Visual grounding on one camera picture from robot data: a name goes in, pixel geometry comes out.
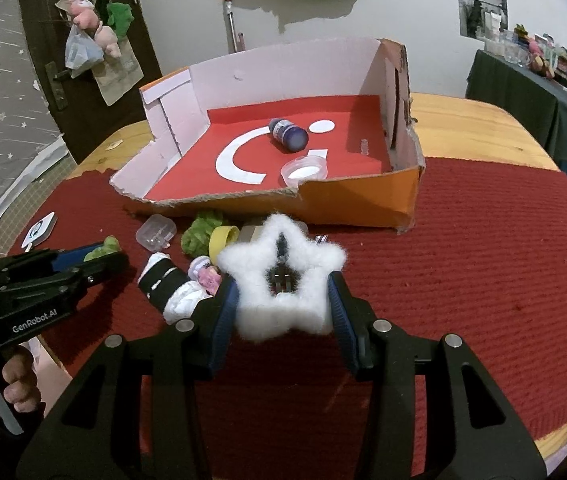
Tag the green fuzzy ball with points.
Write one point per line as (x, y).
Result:
(196, 239)
(110, 246)

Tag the green plush toy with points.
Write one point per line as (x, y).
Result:
(120, 18)

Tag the open cardboard box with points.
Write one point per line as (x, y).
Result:
(211, 147)

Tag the small white sticker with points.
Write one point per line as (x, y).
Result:
(114, 145)

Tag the yellow bottle cap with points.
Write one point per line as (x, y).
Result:
(221, 237)

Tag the white fluffy star plush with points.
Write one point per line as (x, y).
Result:
(282, 278)

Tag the grey square case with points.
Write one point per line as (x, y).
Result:
(251, 230)

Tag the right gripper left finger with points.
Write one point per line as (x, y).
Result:
(132, 410)

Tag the white plastic bag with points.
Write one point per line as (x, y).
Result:
(81, 52)

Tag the dark blue paint bottle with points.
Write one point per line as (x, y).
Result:
(293, 137)

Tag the dark green covered side table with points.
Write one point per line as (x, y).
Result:
(537, 103)

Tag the white square charger pad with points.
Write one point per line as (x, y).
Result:
(39, 231)

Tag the person's left hand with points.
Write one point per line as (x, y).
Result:
(21, 381)

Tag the clear round plastic lid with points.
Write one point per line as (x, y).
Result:
(302, 169)

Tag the beige hanging cloth bag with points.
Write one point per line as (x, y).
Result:
(116, 76)

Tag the pink plush toy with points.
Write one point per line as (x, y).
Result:
(84, 16)

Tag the small blonde doll figurine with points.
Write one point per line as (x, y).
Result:
(203, 271)

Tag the door handle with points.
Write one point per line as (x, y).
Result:
(56, 78)

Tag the red table cloth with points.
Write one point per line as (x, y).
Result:
(486, 259)

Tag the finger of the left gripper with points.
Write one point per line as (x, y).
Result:
(44, 266)
(69, 290)

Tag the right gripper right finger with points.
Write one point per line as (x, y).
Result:
(472, 430)

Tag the black and white sock roll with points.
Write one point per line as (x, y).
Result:
(169, 289)

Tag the orange tipped metal pole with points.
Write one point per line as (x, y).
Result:
(228, 8)

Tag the small clear plastic box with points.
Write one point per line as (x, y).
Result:
(156, 233)

